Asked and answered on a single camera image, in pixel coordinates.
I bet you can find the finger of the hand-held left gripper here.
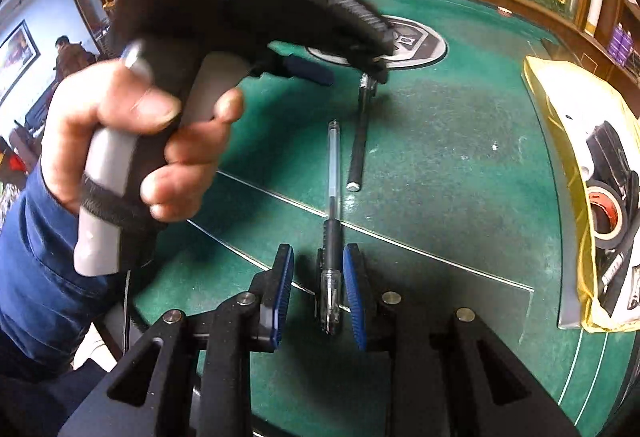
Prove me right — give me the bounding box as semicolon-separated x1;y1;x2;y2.
267;53;336;88
327;0;398;85

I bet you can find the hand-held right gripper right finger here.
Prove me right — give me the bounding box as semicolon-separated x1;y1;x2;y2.
342;243;581;437

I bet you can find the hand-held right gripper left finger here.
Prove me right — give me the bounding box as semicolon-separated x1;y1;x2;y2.
57;243;296;437

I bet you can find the clear pen black grip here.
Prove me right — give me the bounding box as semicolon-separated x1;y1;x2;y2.
315;119;346;335

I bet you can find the gold foil lined box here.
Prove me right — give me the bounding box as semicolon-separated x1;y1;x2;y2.
522;56;640;333

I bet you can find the black electrical tape roll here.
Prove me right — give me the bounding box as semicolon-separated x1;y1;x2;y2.
582;182;633;250

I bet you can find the person's left forearm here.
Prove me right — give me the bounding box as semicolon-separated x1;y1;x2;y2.
0;164;133;363

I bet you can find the person's left hand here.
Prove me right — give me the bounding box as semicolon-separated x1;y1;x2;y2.
42;59;246;222

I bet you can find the round grey control panel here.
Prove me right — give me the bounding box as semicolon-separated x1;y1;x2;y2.
305;14;448;70

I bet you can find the purple spray can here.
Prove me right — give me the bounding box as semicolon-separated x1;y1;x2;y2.
622;29;640;66
611;24;626;62

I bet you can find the black cooling fan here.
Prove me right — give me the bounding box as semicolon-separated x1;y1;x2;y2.
585;119;636;198

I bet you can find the thin black cable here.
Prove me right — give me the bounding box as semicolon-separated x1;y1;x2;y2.
122;267;151;333

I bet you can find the framed wall picture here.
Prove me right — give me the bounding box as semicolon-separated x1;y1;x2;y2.
0;19;41;105

